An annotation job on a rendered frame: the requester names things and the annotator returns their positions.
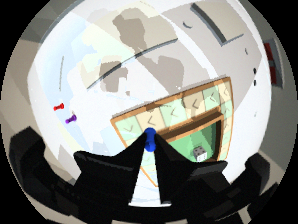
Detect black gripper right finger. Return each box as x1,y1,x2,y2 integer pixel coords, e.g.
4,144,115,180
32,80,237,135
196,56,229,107
154,133,229,204

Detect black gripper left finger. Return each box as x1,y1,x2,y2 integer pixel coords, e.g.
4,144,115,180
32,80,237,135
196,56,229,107
73,132,146,204

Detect grey die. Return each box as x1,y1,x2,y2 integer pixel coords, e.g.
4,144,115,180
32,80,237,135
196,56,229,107
193,145,208,163

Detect blue pawn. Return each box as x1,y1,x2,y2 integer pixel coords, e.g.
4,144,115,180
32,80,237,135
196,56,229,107
144,128,157,152

